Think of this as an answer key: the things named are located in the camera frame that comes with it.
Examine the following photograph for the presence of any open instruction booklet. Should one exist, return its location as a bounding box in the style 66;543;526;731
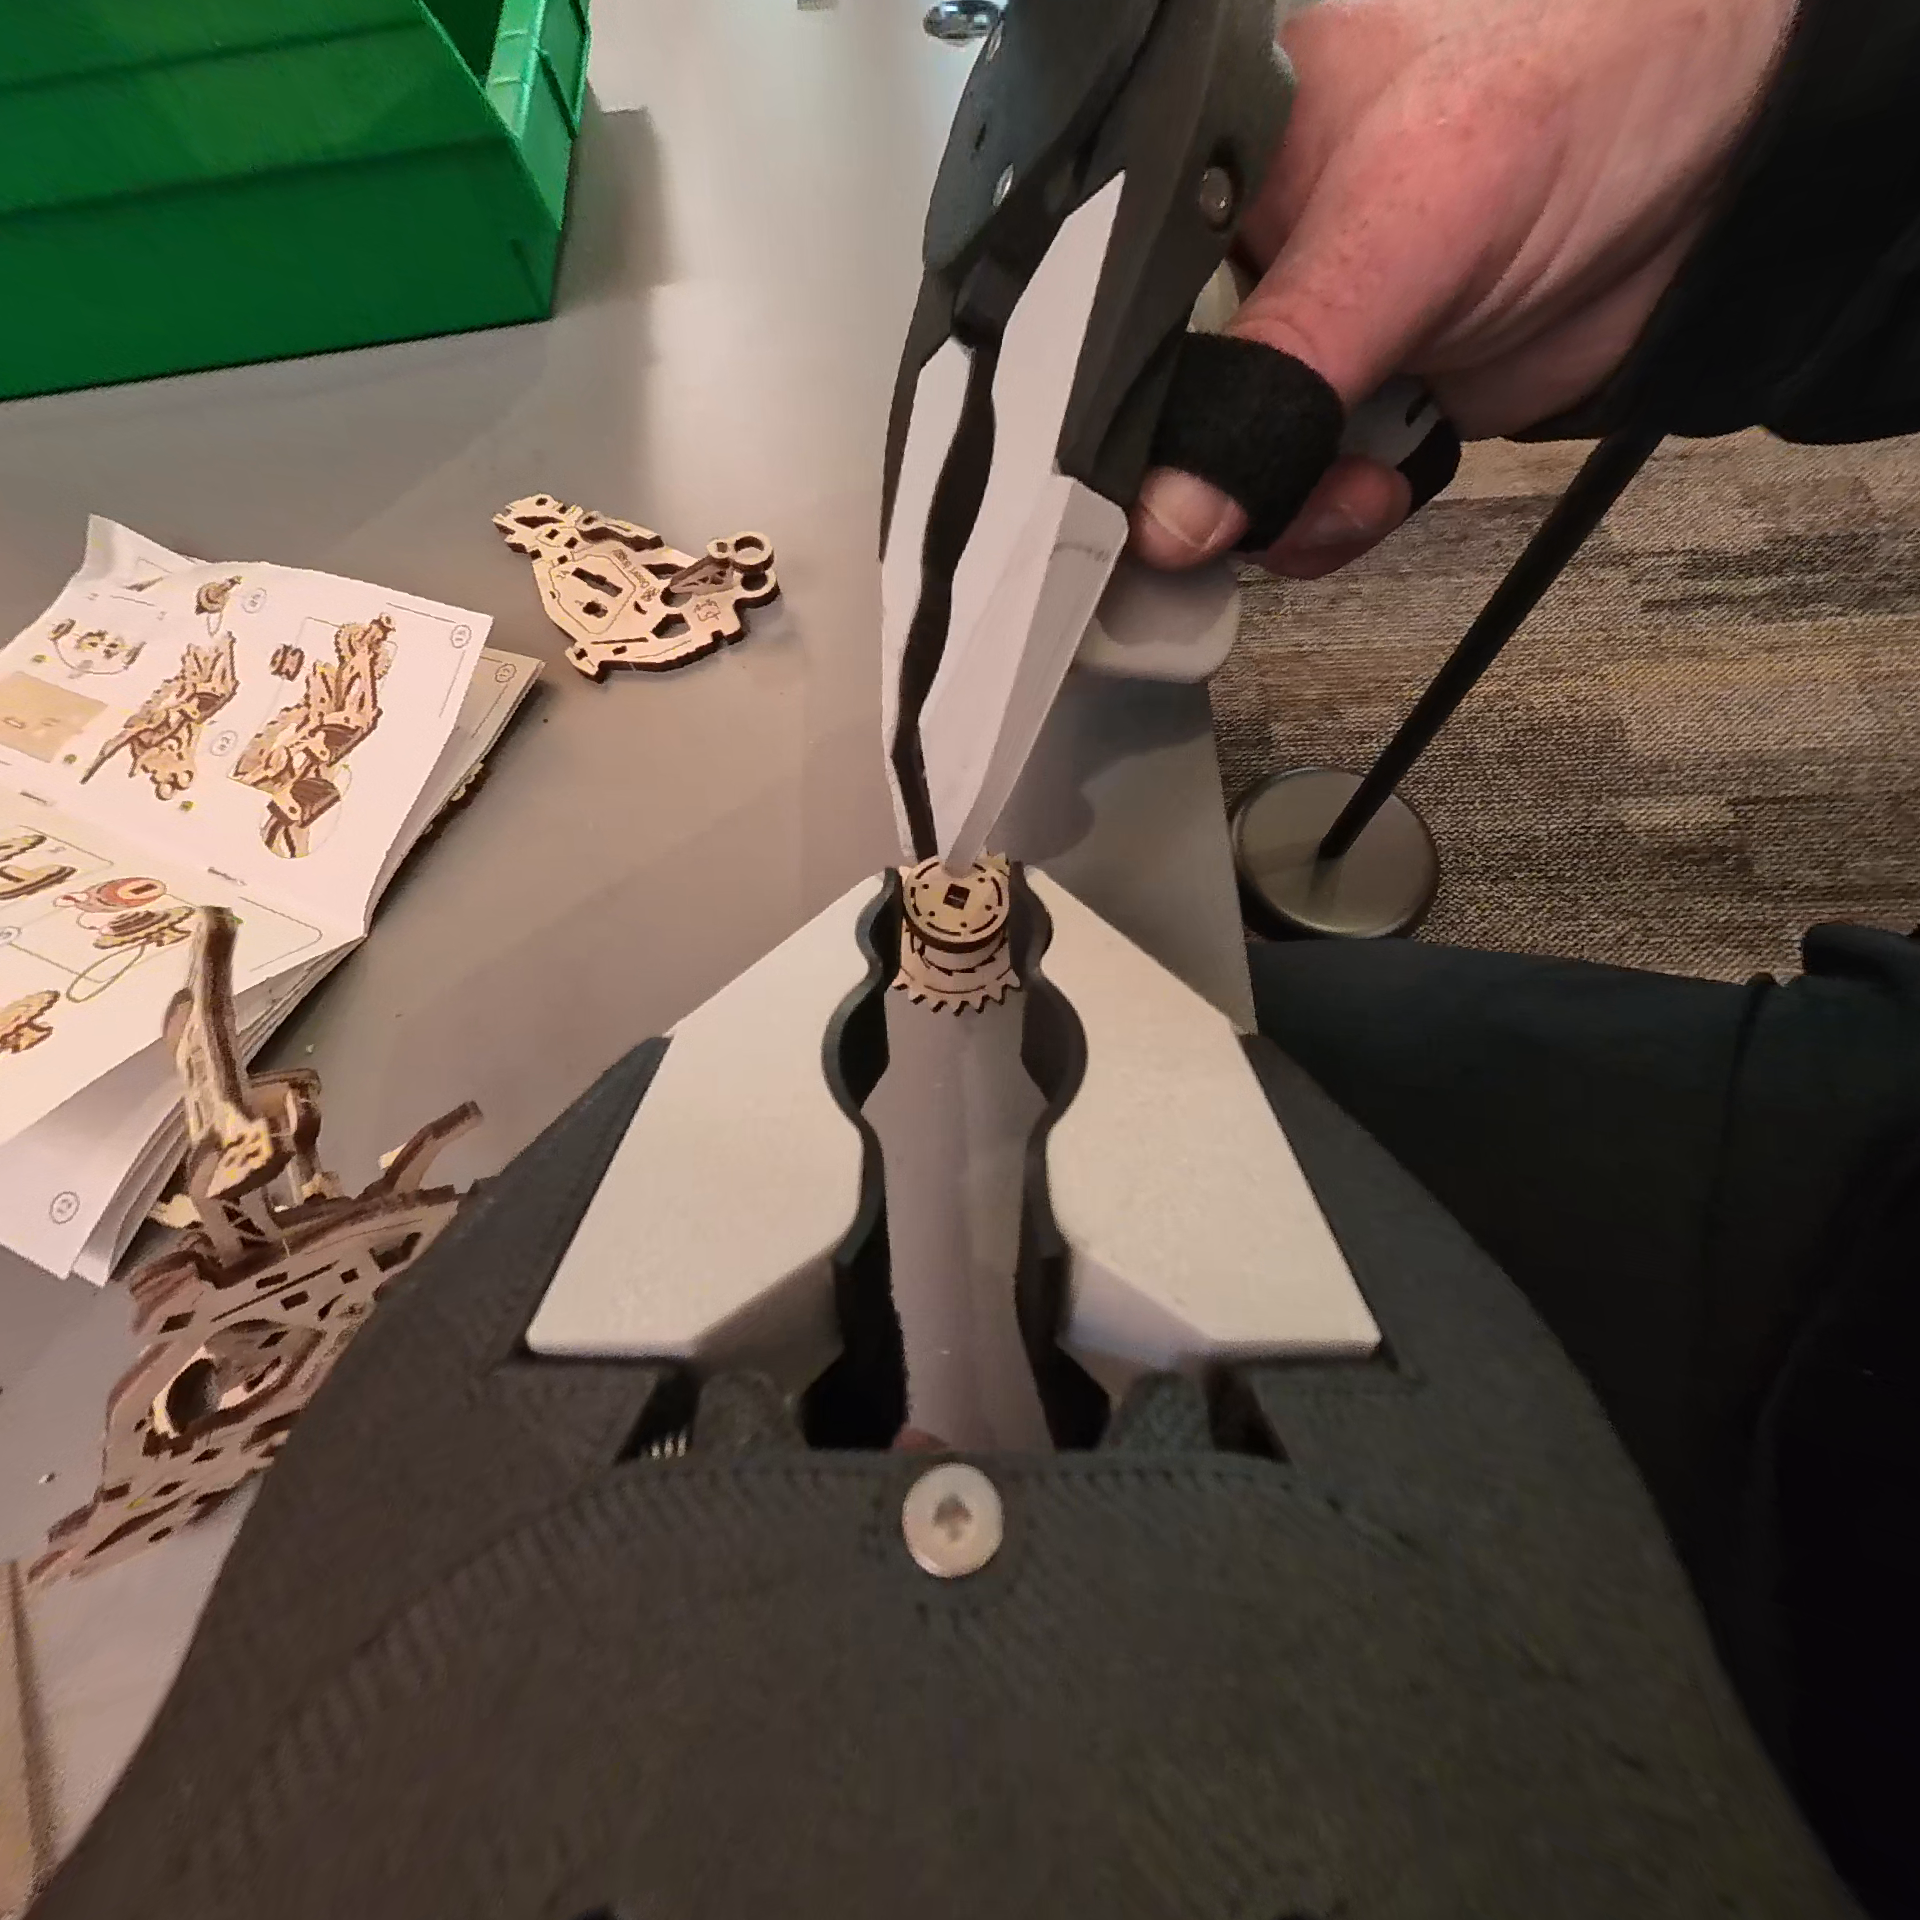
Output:
0;514;548;1285

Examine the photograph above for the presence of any green plastic bin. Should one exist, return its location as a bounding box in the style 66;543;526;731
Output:
0;0;596;403

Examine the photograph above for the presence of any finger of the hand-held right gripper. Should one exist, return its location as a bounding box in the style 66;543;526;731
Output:
876;308;999;862
916;178;1133;875

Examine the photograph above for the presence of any partly built wooden model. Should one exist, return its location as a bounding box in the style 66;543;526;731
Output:
27;905;485;1595

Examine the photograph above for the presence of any person's right hand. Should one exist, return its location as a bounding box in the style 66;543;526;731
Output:
1131;0;1801;579

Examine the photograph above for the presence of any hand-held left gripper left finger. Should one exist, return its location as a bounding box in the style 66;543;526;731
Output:
526;875;904;1403

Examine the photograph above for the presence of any black pole round base stand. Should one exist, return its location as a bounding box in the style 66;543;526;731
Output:
1229;424;1670;942

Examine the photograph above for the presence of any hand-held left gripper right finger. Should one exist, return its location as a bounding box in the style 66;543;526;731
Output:
1013;868;1382;1397

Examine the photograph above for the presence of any flat wooden car body panel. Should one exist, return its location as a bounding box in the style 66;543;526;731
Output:
490;489;782;689

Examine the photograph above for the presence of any round slotted wooden disc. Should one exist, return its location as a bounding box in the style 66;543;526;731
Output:
898;849;1015;962

